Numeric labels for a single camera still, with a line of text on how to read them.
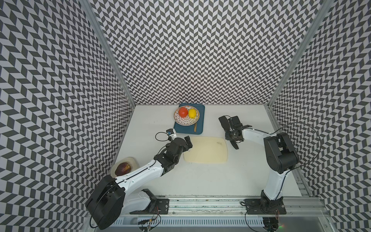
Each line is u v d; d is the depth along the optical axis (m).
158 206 0.72
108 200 0.40
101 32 0.81
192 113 1.07
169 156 0.63
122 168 0.80
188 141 0.75
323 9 0.68
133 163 0.86
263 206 0.66
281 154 0.51
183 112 1.08
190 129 1.02
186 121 1.08
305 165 0.87
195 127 1.05
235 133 0.74
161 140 0.68
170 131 0.73
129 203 0.50
